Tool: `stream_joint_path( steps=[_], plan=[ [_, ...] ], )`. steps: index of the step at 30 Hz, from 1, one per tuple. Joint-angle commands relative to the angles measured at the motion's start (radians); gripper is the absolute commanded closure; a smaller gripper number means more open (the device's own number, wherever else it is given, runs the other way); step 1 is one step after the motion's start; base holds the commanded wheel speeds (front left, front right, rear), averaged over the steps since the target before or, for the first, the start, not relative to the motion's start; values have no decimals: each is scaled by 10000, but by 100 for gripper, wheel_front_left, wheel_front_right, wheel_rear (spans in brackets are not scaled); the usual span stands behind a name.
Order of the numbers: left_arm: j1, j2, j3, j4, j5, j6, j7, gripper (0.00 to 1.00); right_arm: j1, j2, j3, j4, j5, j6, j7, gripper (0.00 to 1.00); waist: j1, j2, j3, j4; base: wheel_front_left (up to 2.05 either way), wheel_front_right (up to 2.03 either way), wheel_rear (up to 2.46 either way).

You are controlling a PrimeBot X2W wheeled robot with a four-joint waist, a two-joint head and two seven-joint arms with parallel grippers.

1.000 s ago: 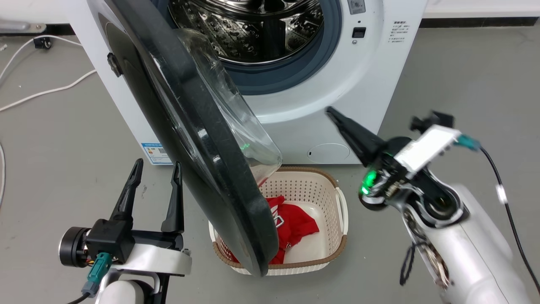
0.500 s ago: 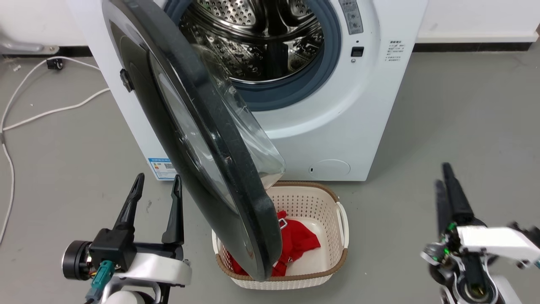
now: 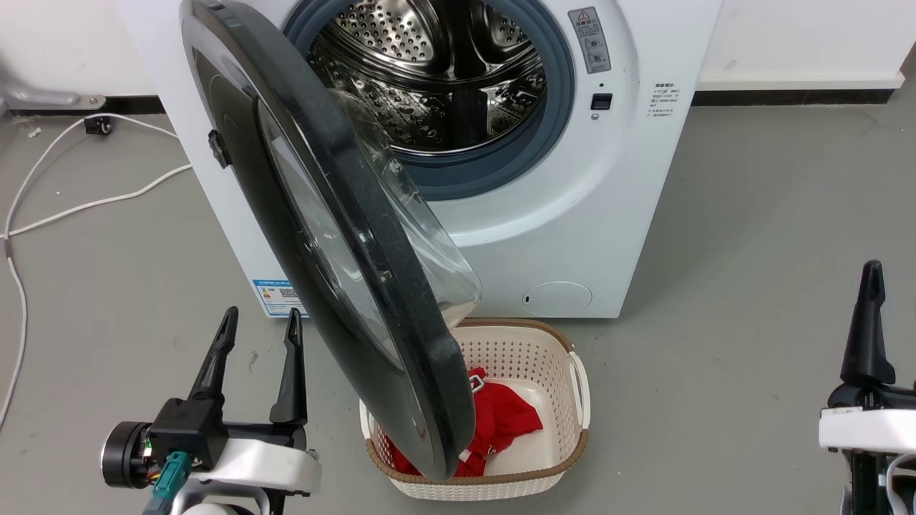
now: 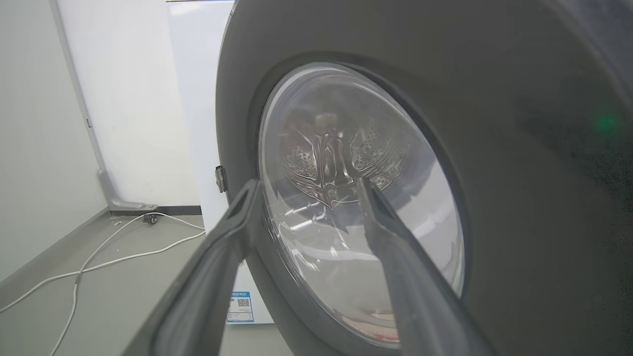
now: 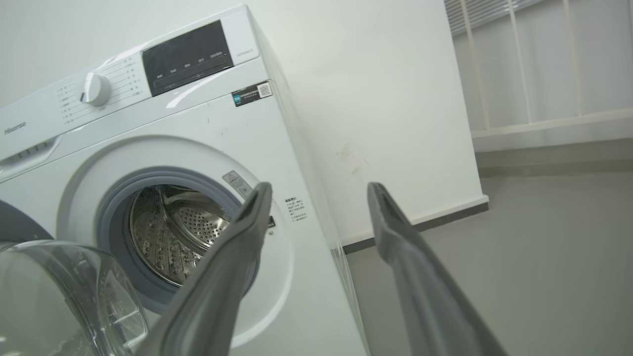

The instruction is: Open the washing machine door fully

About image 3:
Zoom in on white front-load washing machine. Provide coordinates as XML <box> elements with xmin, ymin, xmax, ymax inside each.
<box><xmin>114</xmin><ymin>0</ymin><xmax>724</xmax><ymax>320</ymax></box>

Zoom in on red garment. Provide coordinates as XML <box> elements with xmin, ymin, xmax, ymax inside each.
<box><xmin>386</xmin><ymin>367</ymin><xmax>544</xmax><ymax>479</ymax></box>

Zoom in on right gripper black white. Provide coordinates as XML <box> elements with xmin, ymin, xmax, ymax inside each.
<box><xmin>819</xmin><ymin>260</ymin><xmax>916</xmax><ymax>456</ymax></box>

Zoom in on white floor cable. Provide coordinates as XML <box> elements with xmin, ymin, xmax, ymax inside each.
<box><xmin>2</xmin><ymin>114</ymin><xmax>180</xmax><ymax>240</ymax></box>
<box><xmin>0</xmin><ymin>164</ymin><xmax>193</xmax><ymax>431</ymax></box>

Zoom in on round white filter cover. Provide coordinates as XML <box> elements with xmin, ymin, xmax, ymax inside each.
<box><xmin>522</xmin><ymin>280</ymin><xmax>594</xmax><ymax>317</ymax></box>

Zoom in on white woven-look laundry basket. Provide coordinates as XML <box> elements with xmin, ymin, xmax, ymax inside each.
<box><xmin>359</xmin><ymin>318</ymin><xmax>592</xmax><ymax>501</ymax></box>

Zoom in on black round washing machine door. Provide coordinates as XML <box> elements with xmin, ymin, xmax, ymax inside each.
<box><xmin>179</xmin><ymin>0</ymin><xmax>483</xmax><ymax>482</ymax></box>

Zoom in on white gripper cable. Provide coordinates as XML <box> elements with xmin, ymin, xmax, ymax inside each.
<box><xmin>885</xmin><ymin>453</ymin><xmax>916</xmax><ymax>515</ymax></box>

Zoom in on grey warning label sticker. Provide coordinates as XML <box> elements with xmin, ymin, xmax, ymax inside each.
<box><xmin>568</xmin><ymin>6</ymin><xmax>613</xmax><ymax>75</ymax></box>

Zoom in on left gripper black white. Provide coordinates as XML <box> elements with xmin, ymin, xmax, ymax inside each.
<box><xmin>99</xmin><ymin>306</ymin><xmax>323</xmax><ymax>499</ymax></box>

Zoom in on stainless steel washer drum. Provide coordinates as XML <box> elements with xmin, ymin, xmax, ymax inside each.
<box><xmin>308</xmin><ymin>0</ymin><xmax>549</xmax><ymax>153</ymax></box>

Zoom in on blue energy label sticker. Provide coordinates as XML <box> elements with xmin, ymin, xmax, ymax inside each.
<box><xmin>251</xmin><ymin>278</ymin><xmax>309</xmax><ymax>318</ymax></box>

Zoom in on grey-blue rubber door gasket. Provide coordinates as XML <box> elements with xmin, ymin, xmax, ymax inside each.
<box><xmin>283</xmin><ymin>0</ymin><xmax>578</xmax><ymax>202</ymax></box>

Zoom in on grey metal stand base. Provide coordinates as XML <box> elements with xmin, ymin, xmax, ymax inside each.
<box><xmin>0</xmin><ymin>61</ymin><xmax>107</xmax><ymax>112</ymax></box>

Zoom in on teal connector cable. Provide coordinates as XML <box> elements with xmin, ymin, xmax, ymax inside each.
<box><xmin>142</xmin><ymin>451</ymin><xmax>193</xmax><ymax>515</ymax></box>

